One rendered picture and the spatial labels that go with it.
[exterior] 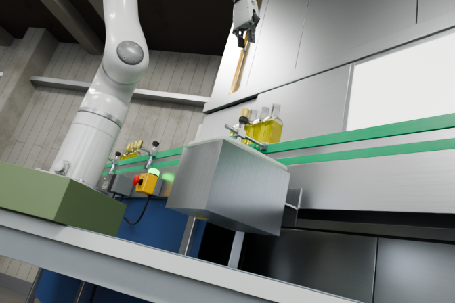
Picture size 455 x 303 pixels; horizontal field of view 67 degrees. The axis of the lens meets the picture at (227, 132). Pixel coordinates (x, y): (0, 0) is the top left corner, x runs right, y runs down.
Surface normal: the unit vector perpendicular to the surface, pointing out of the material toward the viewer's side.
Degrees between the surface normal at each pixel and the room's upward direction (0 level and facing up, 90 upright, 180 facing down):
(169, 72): 90
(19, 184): 90
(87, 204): 90
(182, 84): 90
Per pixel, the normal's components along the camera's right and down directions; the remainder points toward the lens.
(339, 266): -0.75, -0.40
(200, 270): -0.19, -0.41
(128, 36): 0.33, -0.62
